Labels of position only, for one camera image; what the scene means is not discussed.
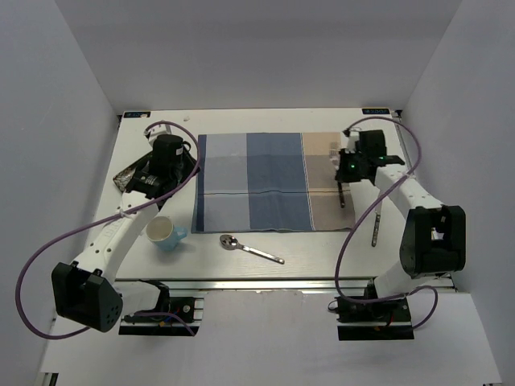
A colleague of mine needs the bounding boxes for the blue beige checked placemat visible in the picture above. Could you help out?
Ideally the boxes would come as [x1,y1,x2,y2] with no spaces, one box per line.
[192,132,356,233]

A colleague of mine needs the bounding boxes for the right blue table label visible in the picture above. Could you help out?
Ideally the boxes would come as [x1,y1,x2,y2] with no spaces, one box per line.
[361,108,390,115]

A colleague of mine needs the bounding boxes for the dark floral rectangular plate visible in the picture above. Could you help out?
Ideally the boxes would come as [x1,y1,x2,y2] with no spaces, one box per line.
[113,143,197,199]

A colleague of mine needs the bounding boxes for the metal fork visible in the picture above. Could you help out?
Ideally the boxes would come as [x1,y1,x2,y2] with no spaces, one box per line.
[328,141,348,209]

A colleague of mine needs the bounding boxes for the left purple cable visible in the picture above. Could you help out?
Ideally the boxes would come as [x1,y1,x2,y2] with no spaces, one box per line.
[14,120,202,339]

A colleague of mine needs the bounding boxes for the metal table knife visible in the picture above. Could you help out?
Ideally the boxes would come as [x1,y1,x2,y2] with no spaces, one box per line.
[371,211,381,248]

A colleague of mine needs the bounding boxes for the light blue mug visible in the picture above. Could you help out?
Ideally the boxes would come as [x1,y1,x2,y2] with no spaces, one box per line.
[146,216,188,252]

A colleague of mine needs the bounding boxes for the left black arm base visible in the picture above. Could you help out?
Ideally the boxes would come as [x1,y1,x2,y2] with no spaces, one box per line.
[117,280,204,337]

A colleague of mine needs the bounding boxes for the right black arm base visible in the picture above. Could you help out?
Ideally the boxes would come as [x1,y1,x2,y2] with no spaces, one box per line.
[328,297,414,342]

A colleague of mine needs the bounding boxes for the blue table label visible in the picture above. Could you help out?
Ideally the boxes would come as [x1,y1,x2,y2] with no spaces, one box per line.
[361,108,390,115]
[122,111,150,119]

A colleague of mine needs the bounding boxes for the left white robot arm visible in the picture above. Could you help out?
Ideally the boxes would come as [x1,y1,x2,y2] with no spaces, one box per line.
[51,121,200,332]

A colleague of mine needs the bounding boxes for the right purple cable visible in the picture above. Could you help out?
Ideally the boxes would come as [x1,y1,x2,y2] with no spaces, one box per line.
[334,117,439,333]

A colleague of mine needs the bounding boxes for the metal spoon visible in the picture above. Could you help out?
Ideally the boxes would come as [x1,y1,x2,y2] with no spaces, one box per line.
[219,234,285,265]

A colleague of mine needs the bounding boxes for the purple cable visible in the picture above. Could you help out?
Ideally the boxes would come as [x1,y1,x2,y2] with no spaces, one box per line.
[334,117,439,333]
[14,120,202,339]

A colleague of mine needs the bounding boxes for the left blue table label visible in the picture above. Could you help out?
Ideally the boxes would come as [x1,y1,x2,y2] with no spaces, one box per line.
[122,111,150,119]

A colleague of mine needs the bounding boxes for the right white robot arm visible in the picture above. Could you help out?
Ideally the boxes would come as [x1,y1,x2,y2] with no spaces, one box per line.
[336,129,466,321]

